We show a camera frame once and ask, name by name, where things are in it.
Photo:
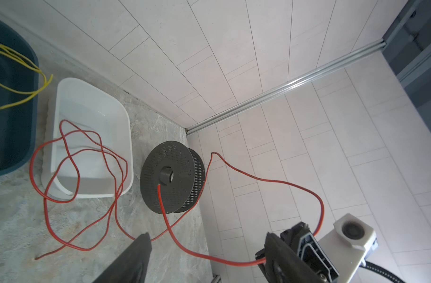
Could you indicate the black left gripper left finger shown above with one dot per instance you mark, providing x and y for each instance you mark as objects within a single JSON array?
[{"x": 131, "y": 266}]

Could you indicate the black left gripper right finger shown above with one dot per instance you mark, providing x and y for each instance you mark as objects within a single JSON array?
[{"x": 282, "y": 265}]

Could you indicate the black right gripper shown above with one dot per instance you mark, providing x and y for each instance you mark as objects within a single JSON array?
[{"x": 302, "y": 242}]

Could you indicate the grey perforated cable spool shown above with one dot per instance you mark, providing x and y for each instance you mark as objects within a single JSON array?
[{"x": 179, "y": 171}]

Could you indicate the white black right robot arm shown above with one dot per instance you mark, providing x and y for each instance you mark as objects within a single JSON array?
[{"x": 381, "y": 274}]

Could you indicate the white plastic tray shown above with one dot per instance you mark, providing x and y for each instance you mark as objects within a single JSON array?
[{"x": 89, "y": 152}]

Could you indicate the dark teal plastic tray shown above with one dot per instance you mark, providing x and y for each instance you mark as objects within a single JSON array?
[{"x": 17, "y": 124}]

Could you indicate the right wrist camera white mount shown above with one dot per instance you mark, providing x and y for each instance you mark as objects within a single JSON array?
[{"x": 348, "y": 245}]

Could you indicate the aluminium corner wall profile right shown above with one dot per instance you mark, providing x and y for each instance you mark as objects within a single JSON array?
[{"x": 309, "y": 77}]

